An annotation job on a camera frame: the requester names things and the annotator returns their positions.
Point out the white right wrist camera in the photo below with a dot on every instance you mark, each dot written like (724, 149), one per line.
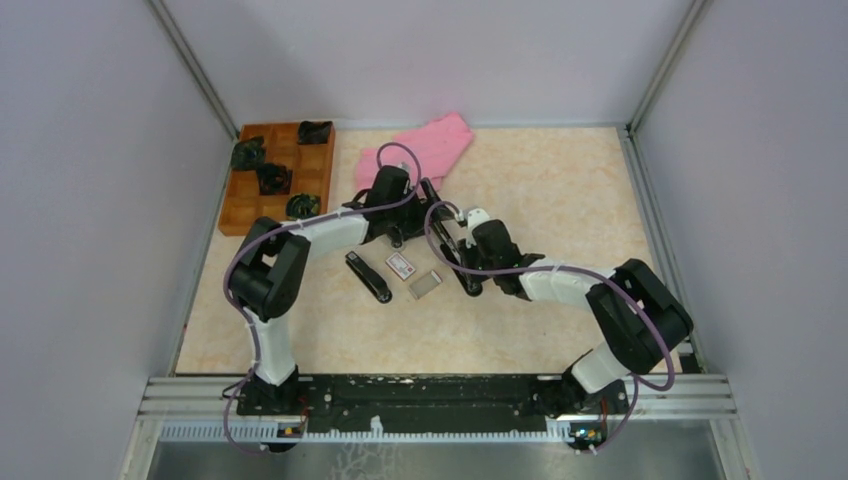
(475, 217)

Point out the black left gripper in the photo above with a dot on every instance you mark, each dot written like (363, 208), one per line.
(415, 228)

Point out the pink cloth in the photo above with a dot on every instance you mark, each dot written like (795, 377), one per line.
(438, 145)

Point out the aluminium frame rail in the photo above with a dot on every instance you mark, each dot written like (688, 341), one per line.
(652, 218)
(198, 397)

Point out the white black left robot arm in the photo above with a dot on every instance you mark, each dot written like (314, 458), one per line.
(264, 280)

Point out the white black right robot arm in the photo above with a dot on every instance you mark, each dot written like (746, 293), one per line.
(640, 319)

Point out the red white staple box sleeve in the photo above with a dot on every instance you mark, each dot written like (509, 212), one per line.
(400, 266)

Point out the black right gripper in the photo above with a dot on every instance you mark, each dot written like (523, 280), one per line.
(472, 249)

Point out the dark rolled sock back right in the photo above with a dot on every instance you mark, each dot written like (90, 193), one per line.
(314, 133)

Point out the black stapler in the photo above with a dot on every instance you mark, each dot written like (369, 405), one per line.
(454, 252)
(370, 278)

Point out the aluminium frame corner post left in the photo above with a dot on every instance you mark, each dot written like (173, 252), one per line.
(185, 53)

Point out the aluminium frame corner post right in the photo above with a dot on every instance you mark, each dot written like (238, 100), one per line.
(694, 15)

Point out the aluminium front frame rail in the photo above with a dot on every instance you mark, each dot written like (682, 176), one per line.
(198, 397)

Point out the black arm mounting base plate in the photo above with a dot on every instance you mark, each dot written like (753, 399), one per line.
(420, 404)

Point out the orange wooden compartment tray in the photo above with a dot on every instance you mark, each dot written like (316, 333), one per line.
(311, 166)

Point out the aluminium frame corner post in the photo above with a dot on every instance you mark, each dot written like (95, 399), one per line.
(185, 53)
(694, 15)

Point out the dark rolled sock back left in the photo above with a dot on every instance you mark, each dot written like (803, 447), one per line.
(248, 155)

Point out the aluminium frame rail right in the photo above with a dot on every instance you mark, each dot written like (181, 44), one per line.
(652, 218)

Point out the white slotted cable duct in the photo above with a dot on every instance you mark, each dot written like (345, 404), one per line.
(245, 432)

